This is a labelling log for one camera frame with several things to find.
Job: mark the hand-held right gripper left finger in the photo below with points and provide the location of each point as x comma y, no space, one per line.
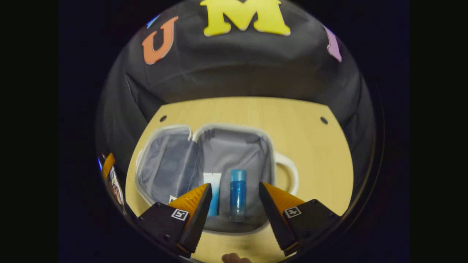
197,219

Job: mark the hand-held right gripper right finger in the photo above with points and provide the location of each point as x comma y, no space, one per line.
274,219

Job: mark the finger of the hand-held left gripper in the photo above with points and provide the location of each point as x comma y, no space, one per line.
109,166

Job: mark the white and blue tube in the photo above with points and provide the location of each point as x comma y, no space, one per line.
215,182

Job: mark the blue capped bottle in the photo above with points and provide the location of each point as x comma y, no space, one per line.
237,193

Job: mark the white suitcase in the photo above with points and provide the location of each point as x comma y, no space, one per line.
234,153

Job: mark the black backdrop cloth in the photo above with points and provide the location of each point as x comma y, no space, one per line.
237,69

